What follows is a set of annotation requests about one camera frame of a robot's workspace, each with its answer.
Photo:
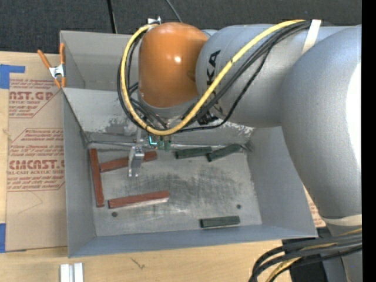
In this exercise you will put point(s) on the grey metal bin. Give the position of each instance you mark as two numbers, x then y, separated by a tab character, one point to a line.
205	187

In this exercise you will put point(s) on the brown cardboard board red print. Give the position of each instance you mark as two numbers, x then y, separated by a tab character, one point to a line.
35	145

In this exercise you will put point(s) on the black cylinder on white bracket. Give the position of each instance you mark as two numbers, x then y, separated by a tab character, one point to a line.
206	118

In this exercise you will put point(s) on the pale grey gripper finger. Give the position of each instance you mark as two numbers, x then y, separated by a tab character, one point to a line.
139	161
131	164

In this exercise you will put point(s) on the dark green flat block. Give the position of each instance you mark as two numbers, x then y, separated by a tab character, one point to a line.
220	221
192	153
223	152

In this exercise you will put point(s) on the red-brown flat block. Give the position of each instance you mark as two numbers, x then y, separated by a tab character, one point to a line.
97	178
113	164
138	199

